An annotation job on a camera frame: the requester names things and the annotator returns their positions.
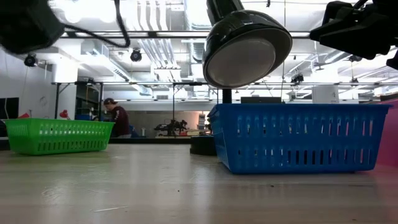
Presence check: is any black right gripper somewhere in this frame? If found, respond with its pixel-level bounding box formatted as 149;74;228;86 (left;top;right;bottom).
310;0;398;71

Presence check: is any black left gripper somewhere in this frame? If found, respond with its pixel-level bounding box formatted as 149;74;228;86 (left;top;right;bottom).
0;0;65;55

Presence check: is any pink plastic bin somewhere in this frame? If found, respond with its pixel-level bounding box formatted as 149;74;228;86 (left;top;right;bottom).
374;98;398;167

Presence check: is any black ceiling spotlight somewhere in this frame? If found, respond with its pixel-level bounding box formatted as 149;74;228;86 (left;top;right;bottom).
24;53;39;68
129;49;143;63

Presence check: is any white rectangular container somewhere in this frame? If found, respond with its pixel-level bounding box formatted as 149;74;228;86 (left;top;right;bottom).
312;85;340;105

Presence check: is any blue plastic basket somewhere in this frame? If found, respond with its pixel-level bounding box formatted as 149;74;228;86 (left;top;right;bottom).
207;103;392;174

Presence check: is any green plastic basket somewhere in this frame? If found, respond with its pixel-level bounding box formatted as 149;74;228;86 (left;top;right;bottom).
4;118;115;156

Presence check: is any black gooseneck desk lamp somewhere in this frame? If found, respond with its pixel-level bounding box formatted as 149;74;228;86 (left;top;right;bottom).
190;0;293;156

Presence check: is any black rectangular box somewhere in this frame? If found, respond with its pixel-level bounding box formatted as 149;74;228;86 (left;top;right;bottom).
241;96;282;105

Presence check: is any person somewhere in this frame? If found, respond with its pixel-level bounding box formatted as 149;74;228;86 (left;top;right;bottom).
103;98;131;138

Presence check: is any black wall monitor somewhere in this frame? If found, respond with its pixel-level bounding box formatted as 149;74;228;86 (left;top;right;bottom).
0;97;20;121

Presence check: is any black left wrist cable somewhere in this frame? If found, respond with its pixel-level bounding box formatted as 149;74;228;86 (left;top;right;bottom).
63;0;131;49

